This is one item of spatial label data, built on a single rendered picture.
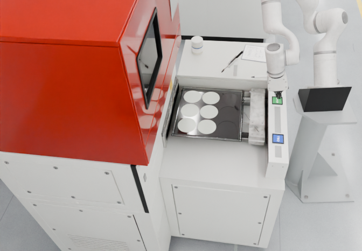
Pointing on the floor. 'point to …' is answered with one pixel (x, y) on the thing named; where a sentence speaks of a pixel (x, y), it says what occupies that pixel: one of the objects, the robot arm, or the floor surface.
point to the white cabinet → (221, 211)
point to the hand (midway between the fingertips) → (278, 94)
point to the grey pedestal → (318, 158)
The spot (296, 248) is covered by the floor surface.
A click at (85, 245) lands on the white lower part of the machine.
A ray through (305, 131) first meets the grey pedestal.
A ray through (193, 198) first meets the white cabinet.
